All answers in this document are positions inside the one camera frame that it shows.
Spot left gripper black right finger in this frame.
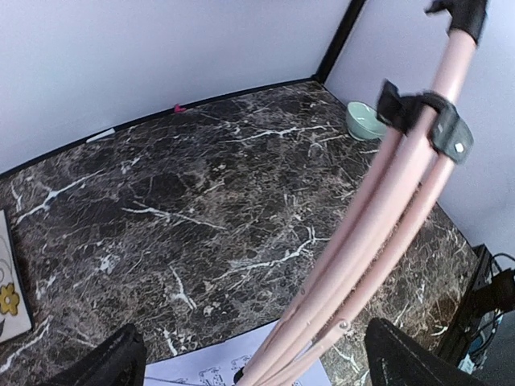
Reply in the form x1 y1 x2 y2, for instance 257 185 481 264
364 318 484 386

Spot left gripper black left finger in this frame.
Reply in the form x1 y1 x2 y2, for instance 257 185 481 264
51 323 146 385

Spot pink folding music stand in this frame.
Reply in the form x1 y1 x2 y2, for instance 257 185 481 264
238 1 487 385

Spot black cables beside table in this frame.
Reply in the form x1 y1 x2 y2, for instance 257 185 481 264
438 243 515 375

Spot pale green ceramic bowl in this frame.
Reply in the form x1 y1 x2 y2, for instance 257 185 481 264
345 101 387 141

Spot floral patterned tile coaster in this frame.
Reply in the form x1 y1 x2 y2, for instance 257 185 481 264
0 209 34 343

